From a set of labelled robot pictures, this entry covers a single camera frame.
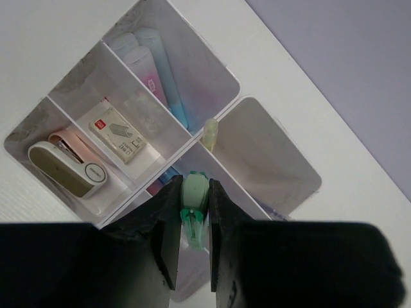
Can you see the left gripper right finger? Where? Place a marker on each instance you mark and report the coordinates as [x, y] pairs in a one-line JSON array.
[[257, 263]]

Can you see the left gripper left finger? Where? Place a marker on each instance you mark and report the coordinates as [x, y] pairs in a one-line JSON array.
[[131, 262]]

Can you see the green correction tape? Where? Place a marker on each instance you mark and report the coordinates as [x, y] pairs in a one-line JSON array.
[[194, 208]]

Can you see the small pink stapler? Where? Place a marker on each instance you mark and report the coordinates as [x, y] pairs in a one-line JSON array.
[[67, 161]]

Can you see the yellow pen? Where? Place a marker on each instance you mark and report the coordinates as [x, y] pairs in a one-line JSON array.
[[210, 134]]

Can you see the purple pink highlighter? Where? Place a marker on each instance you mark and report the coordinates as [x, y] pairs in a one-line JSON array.
[[140, 61]]

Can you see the pink correction tape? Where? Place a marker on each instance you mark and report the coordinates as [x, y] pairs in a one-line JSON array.
[[155, 187]]

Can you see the blue correction tape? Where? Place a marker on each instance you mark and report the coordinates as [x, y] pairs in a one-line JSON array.
[[166, 176]]

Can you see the right white divided container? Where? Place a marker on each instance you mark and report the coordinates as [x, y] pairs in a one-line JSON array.
[[258, 165]]

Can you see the white divided container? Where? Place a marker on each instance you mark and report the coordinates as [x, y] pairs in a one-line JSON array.
[[99, 82], [258, 165]]

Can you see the white staple box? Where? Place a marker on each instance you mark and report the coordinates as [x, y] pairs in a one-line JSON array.
[[118, 134]]

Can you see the left white divided container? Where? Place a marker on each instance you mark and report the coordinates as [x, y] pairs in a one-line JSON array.
[[99, 82]]

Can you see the light blue highlighter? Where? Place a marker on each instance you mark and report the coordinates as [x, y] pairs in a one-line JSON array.
[[151, 38]]

